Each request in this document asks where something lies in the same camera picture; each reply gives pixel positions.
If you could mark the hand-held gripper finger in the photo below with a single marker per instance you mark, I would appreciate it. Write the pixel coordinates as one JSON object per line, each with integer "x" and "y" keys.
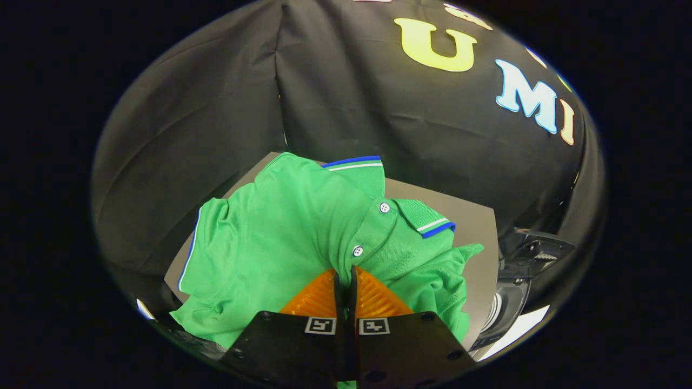
{"x": 353, "y": 302}
{"x": 339, "y": 302}

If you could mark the green polo shirt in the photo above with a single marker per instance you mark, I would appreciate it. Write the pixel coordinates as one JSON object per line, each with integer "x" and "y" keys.
{"x": 281, "y": 232}

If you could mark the grey washing machine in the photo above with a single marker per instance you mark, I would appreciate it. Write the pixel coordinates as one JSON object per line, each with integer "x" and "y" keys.
{"x": 508, "y": 302}

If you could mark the dark glass washing machine lid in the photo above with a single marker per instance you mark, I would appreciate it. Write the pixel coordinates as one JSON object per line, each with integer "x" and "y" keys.
{"x": 532, "y": 246}

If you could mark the grey cabinet with dark top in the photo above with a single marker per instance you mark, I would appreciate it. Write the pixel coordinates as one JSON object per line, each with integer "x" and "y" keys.
{"x": 465, "y": 227}

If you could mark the white flat board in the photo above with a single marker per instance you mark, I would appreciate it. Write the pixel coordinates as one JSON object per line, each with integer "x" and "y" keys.
{"x": 519, "y": 329}

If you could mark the black backdrop cloth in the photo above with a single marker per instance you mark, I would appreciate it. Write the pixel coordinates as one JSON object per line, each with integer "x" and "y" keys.
{"x": 216, "y": 108}

